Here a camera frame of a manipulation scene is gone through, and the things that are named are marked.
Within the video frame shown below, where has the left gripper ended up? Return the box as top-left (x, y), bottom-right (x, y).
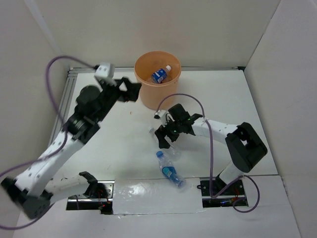
top-left (97, 76), bottom-right (143, 121)

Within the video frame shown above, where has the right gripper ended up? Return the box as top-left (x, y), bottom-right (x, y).
top-left (155, 116), bottom-right (183, 149)

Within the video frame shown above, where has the clear white cap bottle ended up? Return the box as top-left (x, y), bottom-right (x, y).
top-left (148, 126), bottom-right (181, 161)

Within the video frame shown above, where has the blue label clear bottle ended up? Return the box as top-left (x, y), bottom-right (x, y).
top-left (151, 65), bottom-right (171, 84)

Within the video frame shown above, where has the blue cap crushed bottle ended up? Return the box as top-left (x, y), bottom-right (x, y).
top-left (156, 151), bottom-right (187, 191)

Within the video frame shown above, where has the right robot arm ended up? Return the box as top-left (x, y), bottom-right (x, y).
top-left (154, 104), bottom-right (267, 194)

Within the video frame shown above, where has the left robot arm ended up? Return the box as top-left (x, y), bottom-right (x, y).
top-left (1, 77), bottom-right (141, 220)

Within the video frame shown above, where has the orange plastic bin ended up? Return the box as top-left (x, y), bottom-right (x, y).
top-left (134, 51), bottom-right (181, 110)

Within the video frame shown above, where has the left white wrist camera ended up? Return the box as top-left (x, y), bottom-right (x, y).
top-left (94, 63), bottom-right (116, 86)

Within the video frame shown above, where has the aluminium frame rail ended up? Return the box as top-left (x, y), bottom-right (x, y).
top-left (51, 66), bottom-right (246, 142)

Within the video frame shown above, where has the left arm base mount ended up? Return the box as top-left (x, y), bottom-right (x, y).
top-left (66, 172), bottom-right (114, 215)

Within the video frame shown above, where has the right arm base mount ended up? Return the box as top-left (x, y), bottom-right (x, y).
top-left (197, 178), bottom-right (249, 208)

